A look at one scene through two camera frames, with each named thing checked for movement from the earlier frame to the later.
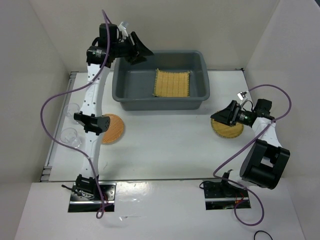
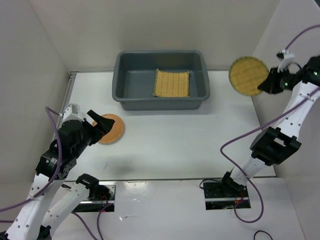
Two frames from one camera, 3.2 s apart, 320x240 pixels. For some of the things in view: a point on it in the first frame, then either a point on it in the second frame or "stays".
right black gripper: x=226 y=115 to x=269 y=85
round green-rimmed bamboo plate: x=226 y=131 to x=246 y=74
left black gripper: x=137 y=50 to x=104 y=125
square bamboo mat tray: x=168 y=84 stays
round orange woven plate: x=114 y=130 stays
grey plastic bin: x=133 y=85 stays
